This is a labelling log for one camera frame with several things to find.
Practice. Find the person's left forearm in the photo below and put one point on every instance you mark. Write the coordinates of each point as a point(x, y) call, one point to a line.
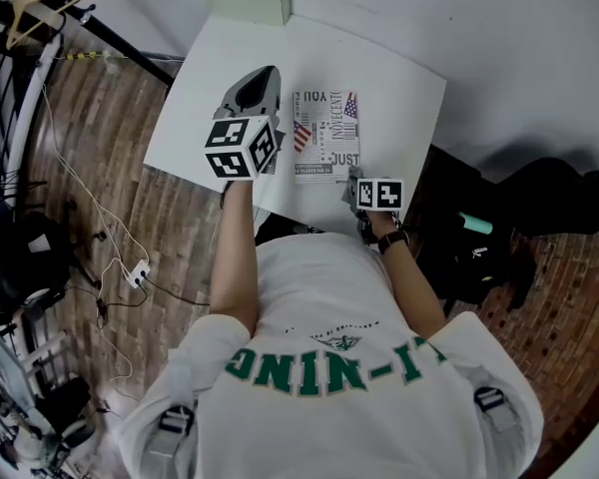
point(234, 267)

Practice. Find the printed flag cover book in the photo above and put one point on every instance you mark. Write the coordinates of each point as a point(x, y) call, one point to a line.
point(324, 118)

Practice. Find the white table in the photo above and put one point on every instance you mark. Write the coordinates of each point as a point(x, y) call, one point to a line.
point(214, 53)

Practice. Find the black coat stand pole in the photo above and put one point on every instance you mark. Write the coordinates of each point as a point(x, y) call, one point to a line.
point(125, 48)

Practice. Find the black metal railing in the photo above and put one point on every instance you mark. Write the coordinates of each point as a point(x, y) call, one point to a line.
point(0, 93)

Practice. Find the black wristwatch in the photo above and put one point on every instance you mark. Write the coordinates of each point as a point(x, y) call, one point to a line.
point(393, 240)

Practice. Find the teal bottle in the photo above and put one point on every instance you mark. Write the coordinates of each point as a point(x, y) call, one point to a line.
point(474, 222)

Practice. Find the black backpack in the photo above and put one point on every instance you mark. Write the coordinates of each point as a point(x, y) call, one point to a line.
point(464, 277)

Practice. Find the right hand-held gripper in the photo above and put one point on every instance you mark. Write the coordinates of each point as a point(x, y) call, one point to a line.
point(384, 195)

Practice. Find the person's right forearm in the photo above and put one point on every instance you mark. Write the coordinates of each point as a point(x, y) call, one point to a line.
point(409, 287)

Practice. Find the white t-shirt with green print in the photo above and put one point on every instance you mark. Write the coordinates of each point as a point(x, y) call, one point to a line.
point(329, 442)

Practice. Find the black office chair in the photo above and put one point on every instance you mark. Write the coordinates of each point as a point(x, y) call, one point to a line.
point(25, 257)

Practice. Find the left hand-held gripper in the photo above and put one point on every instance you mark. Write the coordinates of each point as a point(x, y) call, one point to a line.
point(229, 152)

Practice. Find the yellow and black tape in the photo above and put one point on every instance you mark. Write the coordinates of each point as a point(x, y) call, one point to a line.
point(84, 57)

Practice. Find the white power strip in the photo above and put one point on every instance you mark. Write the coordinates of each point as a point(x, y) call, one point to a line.
point(140, 273)

